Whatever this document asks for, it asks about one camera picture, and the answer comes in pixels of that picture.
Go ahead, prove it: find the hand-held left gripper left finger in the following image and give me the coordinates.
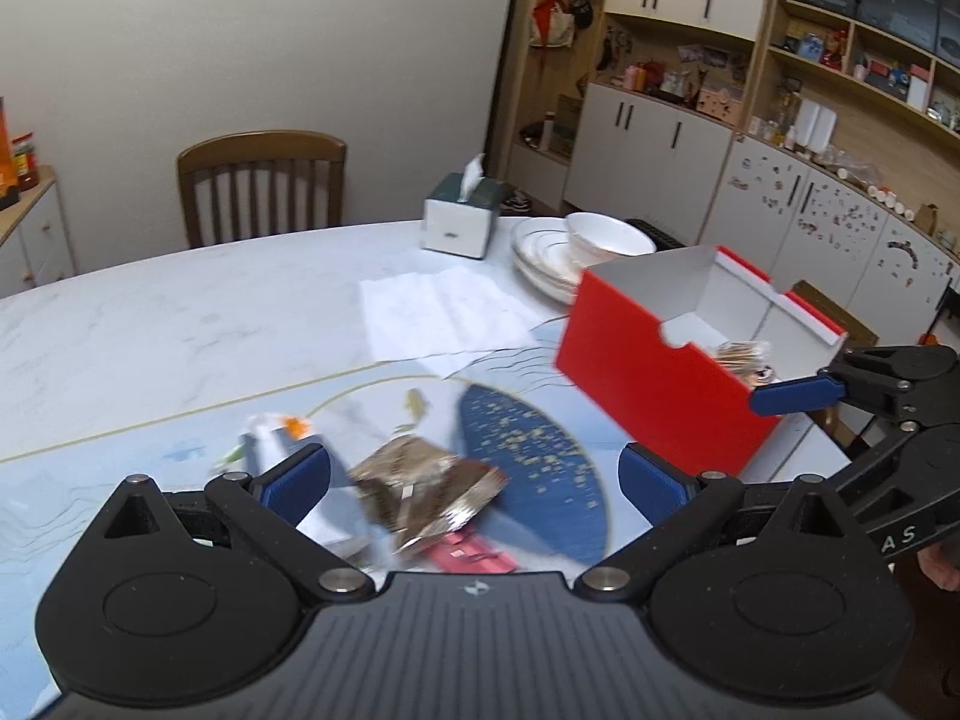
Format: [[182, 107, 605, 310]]
[[84, 442, 377, 605]]

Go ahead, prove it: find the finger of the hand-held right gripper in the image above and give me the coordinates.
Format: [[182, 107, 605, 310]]
[[750, 345, 960, 428], [829, 424, 960, 523]]

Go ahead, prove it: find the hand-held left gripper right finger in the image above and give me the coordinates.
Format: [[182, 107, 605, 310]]
[[573, 442, 865, 604]]

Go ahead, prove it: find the red cardboard box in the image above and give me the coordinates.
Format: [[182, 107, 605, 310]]
[[556, 245, 852, 482]]

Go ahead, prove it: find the small red packet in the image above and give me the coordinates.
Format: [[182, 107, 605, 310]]
[[420, 525, 520, 575]]

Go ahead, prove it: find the person's right hand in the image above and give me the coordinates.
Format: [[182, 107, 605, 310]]
[[919, 546, 960, 592]]

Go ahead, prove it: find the white cabinet with magnets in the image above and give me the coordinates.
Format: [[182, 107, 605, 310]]
[[701, 133, 960, 361]]

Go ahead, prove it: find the white paper napkin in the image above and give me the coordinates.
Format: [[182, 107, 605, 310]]
[[358, 266, 548, 380]]

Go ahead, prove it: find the stack of white plates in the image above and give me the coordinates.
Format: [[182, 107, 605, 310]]
[[511, 216, 601, 307]]

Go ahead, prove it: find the white bowl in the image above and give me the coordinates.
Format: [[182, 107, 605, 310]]
[[564, 211, 659, 271]]

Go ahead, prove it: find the white lower cabinet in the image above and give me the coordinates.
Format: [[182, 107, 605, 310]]
[[564, 82, 734, 235]]

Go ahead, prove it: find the pink box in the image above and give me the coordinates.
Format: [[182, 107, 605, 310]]
[[696, 86, 746, 128]]

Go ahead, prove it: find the wooden shelving unit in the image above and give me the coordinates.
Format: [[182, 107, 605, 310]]
[[739, 0, 960, 241]]

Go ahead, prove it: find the green white tissue box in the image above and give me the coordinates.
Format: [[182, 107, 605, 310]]
[[421, 154, 505, 260]]

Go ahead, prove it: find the brown slatted wooden chair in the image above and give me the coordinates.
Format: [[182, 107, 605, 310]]
[[176, 131, 347, 250]]

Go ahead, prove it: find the row of small bottles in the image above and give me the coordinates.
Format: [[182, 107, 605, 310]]
[[622, 60, 698, 107]]

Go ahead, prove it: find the white side cabinet wooden top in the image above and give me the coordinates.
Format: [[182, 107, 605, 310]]
[[0, 165, 76, 301]]

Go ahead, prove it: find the red lidded jar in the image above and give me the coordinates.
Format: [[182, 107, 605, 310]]
[[11, 131, 40, 193]]

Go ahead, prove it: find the orange snack bag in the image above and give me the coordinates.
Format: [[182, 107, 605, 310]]
[[0, 97, 20, 208]]

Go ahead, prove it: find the red white hanging bag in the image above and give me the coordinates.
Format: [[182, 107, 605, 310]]
[[531, 0, 578, 48]]

